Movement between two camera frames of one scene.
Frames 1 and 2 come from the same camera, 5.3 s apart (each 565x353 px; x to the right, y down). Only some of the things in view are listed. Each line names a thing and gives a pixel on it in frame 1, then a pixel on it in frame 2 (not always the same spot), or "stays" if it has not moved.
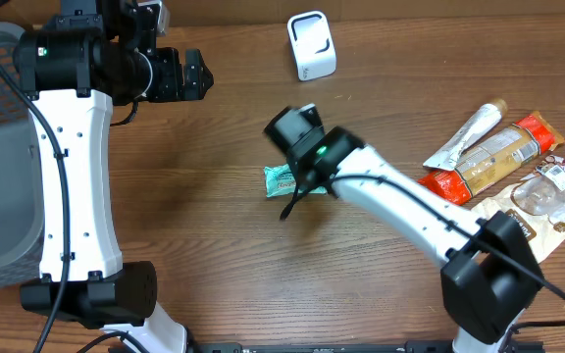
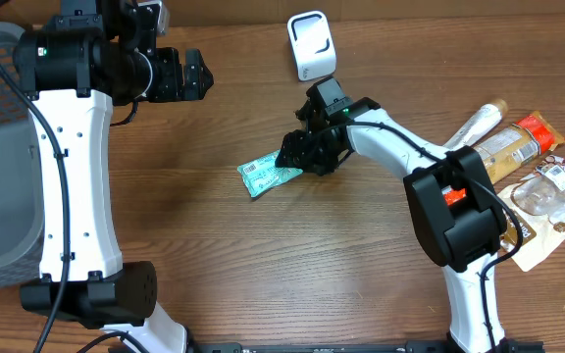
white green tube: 489,117 stays
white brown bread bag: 545,202 stays
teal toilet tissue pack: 280,179 -> 262,173
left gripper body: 179,75 stays
